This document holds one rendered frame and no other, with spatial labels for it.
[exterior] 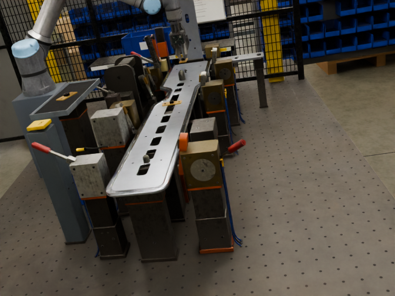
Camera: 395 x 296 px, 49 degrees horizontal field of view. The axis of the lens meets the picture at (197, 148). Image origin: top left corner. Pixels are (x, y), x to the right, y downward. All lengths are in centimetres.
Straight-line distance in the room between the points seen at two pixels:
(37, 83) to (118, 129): 66
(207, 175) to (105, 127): 46
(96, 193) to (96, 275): 27
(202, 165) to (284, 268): 39
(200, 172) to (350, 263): 50
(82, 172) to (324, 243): 77
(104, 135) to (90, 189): 26
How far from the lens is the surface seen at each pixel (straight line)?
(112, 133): 155
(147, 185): 124
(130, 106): 169
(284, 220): 152
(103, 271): 148
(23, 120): 214
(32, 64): 209
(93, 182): 136
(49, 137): 146
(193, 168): 126
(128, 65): 186
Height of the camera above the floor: 159
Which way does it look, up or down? 25 degrees down
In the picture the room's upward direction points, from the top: 11 degrees counter-clockwise
